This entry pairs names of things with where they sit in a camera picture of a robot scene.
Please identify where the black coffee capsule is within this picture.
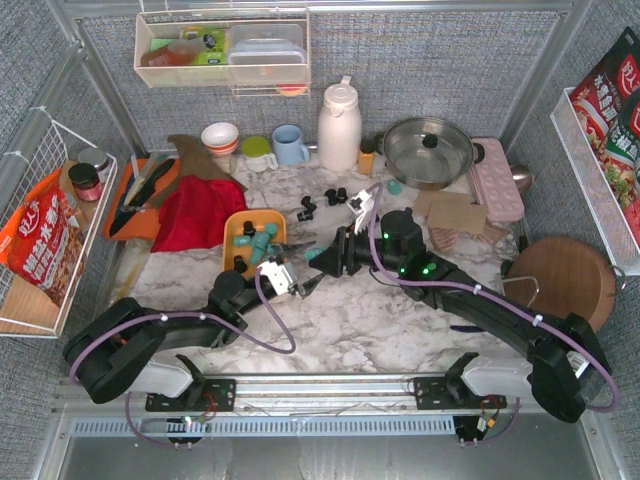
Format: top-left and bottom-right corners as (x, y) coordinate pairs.
(324, 189), (337, 206)
(336, 187), (348, 204)
(301, 196), (317, 211)
(243, 221), (256, 237)
(297, 210), (314, 222)
(233, 255), (248, 274)

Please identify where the orange storage basket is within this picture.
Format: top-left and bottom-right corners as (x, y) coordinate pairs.
(222, 209), (287, 278)

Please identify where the cork mat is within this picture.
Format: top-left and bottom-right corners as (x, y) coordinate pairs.
(427, 202), (488, 234)
(413, 190), (474, 217)

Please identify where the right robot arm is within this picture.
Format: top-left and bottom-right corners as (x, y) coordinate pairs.
(309, 209), (611, 423)

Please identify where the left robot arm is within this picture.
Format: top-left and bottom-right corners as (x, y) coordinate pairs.
(63, 242), (322, 404)

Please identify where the striped oven mitt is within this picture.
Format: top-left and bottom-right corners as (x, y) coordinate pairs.
(428, 221), (510, 253)

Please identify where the red cloth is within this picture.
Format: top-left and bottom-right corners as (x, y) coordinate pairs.
(151, 175), (247, 253)

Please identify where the orange spice bottle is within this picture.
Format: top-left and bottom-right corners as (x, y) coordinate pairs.
(358, 138), (376, 175)

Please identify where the steel pot with lid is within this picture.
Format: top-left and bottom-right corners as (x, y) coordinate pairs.
(374, 117), (485, 190)

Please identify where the green lidded cup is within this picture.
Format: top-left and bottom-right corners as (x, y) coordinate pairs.
(241, 136), (278, 173)

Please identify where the metal board stand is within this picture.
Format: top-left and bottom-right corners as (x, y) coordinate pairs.
(500, 275), (540, 304)

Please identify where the orange cutting tray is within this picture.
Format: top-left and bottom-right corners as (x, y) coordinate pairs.
(102, 155), (180, 241)

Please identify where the blue mug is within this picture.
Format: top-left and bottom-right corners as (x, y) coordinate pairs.
(272, 125), (310, 166)

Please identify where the pink egg tray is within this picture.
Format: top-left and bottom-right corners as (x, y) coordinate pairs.
(468, 137), (524, 223)

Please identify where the white thermos jug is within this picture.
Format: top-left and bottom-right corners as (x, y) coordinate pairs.
(317, 75), (362, 172)

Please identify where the brown felt cloth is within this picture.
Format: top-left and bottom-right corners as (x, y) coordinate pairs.
(148, 134), (247, 209)

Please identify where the white orange striped bowl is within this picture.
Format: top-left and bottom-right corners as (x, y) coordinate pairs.
(200, 122), (239, 156)

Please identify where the black kitchen knife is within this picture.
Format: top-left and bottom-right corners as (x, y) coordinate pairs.
(108, 158), (175, 238)

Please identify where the steel ladle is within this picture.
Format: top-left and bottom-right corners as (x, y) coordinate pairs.
(510, 163), (535, 196)

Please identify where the round wooden cutting board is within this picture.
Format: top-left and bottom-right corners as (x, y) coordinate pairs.
(505, 236), (616, 331)

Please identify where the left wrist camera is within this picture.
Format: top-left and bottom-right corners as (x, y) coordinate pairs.
(258, 261), (298, 296)

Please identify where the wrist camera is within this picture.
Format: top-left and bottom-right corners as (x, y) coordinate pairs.
(258, 261), (298, 296)
(346, 183), (382, 234)

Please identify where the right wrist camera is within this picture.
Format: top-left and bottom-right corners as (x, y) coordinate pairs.
(346, 183), (382, 234)

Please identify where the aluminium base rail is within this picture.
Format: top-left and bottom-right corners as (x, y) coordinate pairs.
(52, 374), (544, 444)

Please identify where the white handled knife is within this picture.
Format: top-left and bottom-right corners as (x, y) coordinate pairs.
(123, 156), (156, 206)

